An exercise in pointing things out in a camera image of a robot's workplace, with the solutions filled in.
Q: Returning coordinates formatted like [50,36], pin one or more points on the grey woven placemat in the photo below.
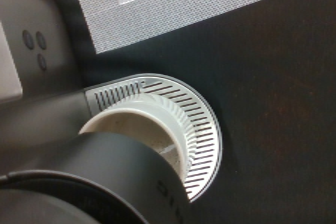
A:
[123,22]

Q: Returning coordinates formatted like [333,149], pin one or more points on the grey pod coffee machine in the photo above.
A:
[86,178]

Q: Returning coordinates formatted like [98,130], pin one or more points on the white ceramic mug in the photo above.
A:
[150,119]

